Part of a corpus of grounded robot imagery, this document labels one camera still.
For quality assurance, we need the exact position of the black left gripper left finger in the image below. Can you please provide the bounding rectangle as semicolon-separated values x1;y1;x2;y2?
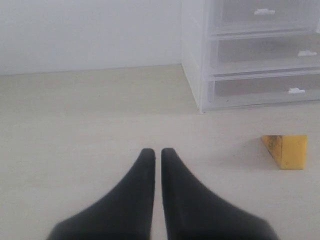
47;148;156;240

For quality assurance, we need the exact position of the clear middle wide drawer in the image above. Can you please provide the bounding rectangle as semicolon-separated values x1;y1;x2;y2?
208;33;320;74

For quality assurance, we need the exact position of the clear wide drawer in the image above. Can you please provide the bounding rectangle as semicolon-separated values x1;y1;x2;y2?
209;74;320;106
208;33;320;74

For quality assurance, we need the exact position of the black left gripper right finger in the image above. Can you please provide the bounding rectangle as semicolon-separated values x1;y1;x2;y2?
161;148;279;240

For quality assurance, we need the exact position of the yellow cheese wedge block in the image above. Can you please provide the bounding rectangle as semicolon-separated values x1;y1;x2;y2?
261;135;308;170

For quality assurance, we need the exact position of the white plastic drawer cabinet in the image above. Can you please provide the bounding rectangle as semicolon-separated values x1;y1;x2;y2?
181;0;320;113

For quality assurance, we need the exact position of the clear top left drawer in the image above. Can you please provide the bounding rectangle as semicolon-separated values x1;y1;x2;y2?
209;0;320;35

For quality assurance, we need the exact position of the clear bottom wide drawer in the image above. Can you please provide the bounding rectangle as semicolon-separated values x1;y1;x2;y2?
209;74;320;106

